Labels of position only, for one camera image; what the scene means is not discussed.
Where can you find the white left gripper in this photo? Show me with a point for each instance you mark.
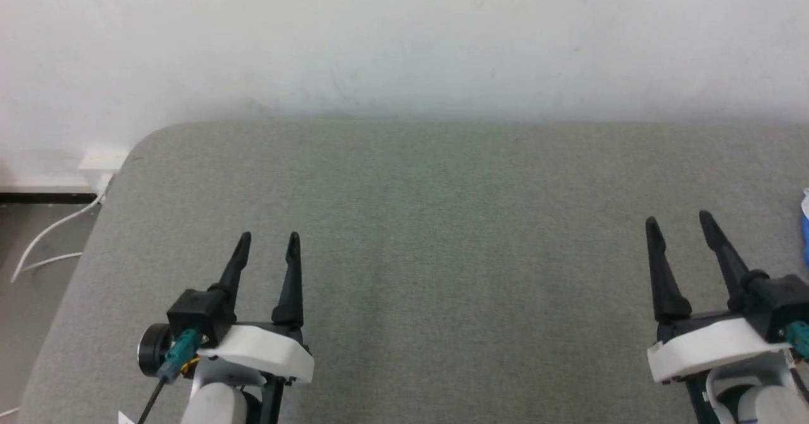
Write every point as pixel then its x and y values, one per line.
pixel 265 348

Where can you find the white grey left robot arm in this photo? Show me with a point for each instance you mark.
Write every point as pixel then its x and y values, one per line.
pixel 215 399

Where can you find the blue and white shirt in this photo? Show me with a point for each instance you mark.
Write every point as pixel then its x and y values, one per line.
pixel 806 234

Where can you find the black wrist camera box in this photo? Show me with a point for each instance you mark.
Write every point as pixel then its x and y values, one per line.
pixel 193 313
pixel 777 297

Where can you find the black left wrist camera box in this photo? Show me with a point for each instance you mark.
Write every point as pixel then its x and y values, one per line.
pixel 193 313

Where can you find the black baseboard strip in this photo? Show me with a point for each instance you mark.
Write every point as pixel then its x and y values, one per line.
pixel 44 196

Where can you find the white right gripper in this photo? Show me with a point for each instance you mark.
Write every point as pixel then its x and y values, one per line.
pixel 708 348

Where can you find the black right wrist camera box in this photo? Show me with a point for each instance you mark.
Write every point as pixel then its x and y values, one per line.
pixel 777 297

